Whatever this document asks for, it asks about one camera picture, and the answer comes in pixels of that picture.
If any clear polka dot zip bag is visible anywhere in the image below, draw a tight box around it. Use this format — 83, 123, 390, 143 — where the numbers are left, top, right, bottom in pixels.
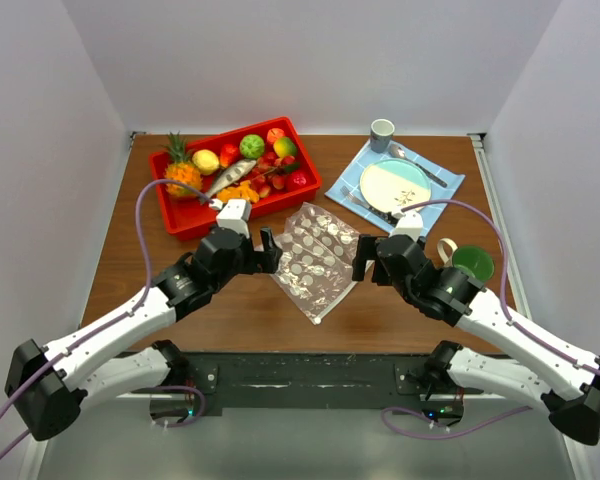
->
273, 202, 359, 325

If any red lychee bunch toy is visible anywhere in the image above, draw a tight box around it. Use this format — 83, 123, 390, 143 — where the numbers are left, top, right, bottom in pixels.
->
246, 152, 300, 200

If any yellow green toy mango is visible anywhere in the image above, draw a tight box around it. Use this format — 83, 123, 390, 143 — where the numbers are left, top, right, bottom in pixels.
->
273, 136, 298, 158

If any green custard apple toy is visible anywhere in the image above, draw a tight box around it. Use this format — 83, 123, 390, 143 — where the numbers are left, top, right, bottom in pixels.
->
239, 134, 266, 159

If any dark red toy apple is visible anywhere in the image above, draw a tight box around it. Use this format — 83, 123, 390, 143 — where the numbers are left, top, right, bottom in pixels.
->
285, 170, 311, 192

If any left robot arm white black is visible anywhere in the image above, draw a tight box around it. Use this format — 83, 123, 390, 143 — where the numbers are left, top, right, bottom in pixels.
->
5, 227, 282, 441

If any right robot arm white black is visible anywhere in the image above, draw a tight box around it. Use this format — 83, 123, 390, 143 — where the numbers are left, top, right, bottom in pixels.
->
352, 234, 600, 446

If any orange toy ginger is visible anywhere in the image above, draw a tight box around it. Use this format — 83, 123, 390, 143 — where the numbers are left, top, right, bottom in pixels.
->
216, 180, 260, 204

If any cream and teal plate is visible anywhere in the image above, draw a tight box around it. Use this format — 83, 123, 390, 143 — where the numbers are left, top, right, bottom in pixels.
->
359, 158, 431, 213

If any green floral mug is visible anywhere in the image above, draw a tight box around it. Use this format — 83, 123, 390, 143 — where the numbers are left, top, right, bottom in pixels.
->
437, 238, 495, 282

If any grey toy fish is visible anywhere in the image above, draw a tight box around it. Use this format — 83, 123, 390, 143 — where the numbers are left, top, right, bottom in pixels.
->
200, 159, 257, 204

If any blue checked cloth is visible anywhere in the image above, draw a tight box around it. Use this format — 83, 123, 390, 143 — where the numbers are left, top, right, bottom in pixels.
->
326, 141, 465, 235

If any yellow toy lemon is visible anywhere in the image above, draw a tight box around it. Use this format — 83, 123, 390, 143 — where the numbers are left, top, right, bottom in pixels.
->
192, 149, 220, 176

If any toy pineapple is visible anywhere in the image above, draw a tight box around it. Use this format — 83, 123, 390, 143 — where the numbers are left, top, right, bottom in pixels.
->
164, 132, 203, 199

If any steel spoon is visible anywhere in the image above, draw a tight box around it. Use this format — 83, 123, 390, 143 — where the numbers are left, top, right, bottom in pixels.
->
388, 143, 448, 188

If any red orange toy apple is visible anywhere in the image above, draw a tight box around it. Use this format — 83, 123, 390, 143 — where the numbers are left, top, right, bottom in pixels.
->
266, 127, 286, 146

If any small grey blue cup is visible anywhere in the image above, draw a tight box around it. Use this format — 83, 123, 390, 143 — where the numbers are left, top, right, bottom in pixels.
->
369, 118, 395, 153

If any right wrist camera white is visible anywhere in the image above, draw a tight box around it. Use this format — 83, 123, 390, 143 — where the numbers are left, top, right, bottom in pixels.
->
389, 210, 424, 241

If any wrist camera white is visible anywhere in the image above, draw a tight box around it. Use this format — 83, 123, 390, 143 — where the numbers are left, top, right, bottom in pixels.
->
389, 210, 424, 241
216, 199, 251, 238

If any steel fork black handle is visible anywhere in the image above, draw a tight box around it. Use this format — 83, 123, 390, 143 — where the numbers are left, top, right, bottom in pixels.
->
340, 186, 398, 226

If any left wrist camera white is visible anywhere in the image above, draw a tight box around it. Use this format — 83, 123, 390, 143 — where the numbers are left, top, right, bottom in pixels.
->
216, 199, 251, 238

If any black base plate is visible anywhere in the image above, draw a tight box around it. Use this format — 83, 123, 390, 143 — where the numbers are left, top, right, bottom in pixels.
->
148, 351, 481, 427

